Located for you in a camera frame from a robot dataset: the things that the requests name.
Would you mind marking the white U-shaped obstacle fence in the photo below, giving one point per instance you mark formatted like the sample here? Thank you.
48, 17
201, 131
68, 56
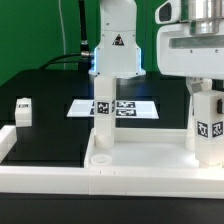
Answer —
111, 180

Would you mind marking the fiducial marker sheet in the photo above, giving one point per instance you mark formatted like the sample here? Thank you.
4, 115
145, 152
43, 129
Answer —
124, 109

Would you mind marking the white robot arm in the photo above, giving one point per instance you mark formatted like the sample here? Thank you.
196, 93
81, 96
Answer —
117, 52

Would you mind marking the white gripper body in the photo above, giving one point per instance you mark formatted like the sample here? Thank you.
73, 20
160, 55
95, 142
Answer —
181, 54

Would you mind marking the white desk top panel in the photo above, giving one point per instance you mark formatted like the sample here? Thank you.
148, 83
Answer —
141, 147

